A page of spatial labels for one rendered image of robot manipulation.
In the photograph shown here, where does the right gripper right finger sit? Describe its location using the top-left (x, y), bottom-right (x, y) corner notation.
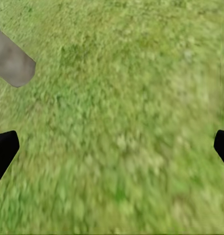
top-left (214, 130), bottom-right (224, 161)

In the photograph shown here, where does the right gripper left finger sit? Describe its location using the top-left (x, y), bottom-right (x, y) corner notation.
top-left (0, 131), bottom-right (20, 180)

